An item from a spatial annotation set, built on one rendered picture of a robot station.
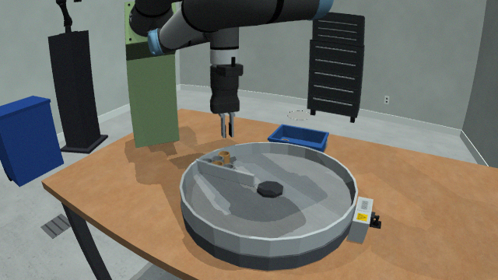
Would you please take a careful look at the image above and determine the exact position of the blue crate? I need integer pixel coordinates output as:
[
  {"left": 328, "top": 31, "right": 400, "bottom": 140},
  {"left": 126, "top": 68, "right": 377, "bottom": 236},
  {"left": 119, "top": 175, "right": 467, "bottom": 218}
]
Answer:
[{"left": 268, "top": 124, "right": 329, "bottom": 152}]

